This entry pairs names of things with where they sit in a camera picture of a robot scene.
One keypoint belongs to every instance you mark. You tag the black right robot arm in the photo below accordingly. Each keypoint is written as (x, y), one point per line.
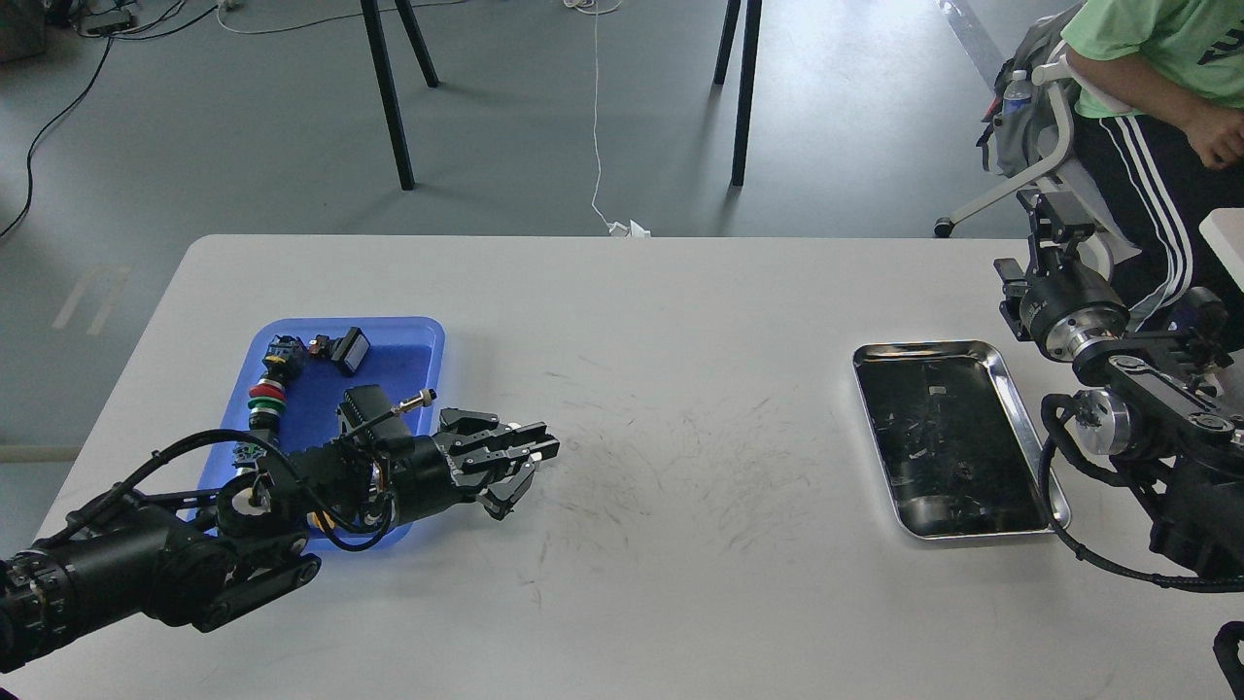
(1145, 419)

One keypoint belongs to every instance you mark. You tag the grey backpack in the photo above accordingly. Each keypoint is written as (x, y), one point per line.
(1009, 142)

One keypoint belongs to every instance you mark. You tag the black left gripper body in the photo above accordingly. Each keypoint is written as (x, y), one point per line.
(422, 479)

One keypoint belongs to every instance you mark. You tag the shiny metal tray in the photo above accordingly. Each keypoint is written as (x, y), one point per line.
(958, 451)

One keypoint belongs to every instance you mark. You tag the red green push button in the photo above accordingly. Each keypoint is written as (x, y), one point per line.
(267, 405)

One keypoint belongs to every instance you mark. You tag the seated person green shirt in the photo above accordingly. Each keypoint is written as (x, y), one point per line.
(1159, 132)

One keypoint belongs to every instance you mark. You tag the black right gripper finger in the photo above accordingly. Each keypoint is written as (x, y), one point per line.
(1014, 287)
(1059, 224)

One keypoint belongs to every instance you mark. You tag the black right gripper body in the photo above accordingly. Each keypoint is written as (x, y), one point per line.
(1067, 310)

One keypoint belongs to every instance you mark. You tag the black table leg right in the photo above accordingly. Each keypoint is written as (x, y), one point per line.
(751, 12)

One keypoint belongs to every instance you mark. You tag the black yellow selector switch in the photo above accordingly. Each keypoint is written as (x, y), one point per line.
(284, 359)

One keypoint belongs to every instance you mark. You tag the black rectangular switch part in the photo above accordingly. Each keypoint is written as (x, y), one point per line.
(346, 352)

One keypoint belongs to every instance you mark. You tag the black table leg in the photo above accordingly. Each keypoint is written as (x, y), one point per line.
(386, 84)
(751, 12)

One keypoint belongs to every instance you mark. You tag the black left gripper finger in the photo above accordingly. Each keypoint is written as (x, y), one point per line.
(478, 447)
(506, 484)

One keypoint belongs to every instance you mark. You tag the clear water bottle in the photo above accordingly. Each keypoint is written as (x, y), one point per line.
(1017, 93)

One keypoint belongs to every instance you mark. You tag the black table leg left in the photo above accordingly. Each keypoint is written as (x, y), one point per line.
(386, 84)

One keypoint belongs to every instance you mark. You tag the white office chair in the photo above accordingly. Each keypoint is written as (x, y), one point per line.
(1057, 171)

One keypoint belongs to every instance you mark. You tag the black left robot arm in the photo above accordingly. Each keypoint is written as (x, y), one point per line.
(205, 557)

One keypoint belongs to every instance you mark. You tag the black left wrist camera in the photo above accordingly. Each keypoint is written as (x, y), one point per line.
(364, 414)

